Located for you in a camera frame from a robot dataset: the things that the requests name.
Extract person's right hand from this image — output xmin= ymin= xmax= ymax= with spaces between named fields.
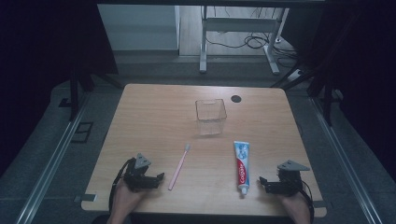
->
xmin=279 ymin=190 xmax=312 ymax=218

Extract person's left hand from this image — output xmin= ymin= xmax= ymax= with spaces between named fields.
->
xmin=110 ymin=179 xmax=148 ymax=217

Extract pink toothbrush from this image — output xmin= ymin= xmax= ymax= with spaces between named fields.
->
xmin=167 ymin=143 xmax=192 ymax=191

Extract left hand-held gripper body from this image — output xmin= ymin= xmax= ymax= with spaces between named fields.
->
xmin=123 ymin=152 xmax=160 ymax=192

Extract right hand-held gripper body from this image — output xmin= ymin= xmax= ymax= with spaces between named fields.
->
xmin=266 ymin=160 xmax=311 ymax=198

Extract white panel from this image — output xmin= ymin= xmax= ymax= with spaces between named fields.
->
xmin=96 ymin=4 xmax=181 ymax=51

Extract white desk frame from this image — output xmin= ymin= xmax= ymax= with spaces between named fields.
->
xmin=199 ymin=5 xmax=290 ymax=76

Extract clear plastic cup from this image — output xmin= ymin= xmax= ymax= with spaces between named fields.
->
xmin=194 ymin=98 xmax=228 ymax=137

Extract black metal stand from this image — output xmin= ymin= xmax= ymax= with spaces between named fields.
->
xmin=58 ymin=66 xmax=123 ymax=123
xmin=270 ymin=60 xmax=344 ymax=127

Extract metal floor rail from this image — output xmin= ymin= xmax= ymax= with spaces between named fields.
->
xmin=15 ymin=92 xmax=92 ymax=224
xmin=308 ymin=95 xmax=375 ymax=224

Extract black floor cables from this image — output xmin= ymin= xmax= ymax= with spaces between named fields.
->
xmin=205 ymin=32 xmax=301 ymax=69

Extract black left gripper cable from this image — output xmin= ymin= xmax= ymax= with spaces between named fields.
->
xmin=108 ymin=158 xmax=137 ymax=214

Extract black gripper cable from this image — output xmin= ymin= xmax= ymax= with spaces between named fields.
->
xmin=299 ymin=180 xmax=316 ymax=224
xmin=108 ymin=158 xmax=137 ymax=214

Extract white power strip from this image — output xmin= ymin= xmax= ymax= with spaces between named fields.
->
xmin=287 ymin=68 xmax=304 ymax=83

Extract dark curtain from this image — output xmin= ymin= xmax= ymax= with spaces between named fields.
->
xmin=0 ymin=0 xmax=120 ymax=176
xmin=281 ymin=0 xmax=396 ymax=175

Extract black floor frame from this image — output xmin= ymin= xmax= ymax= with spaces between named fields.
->
xmin=70 ymin=121 xmax=94 ymax=145

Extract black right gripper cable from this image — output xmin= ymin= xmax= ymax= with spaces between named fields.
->
xmin=299 ymin=180 xmax=316 ymax=224

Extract blue red toothpaste tube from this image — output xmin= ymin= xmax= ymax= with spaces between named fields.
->
xmin=233 ymin=140 xmax=251 ymax=197

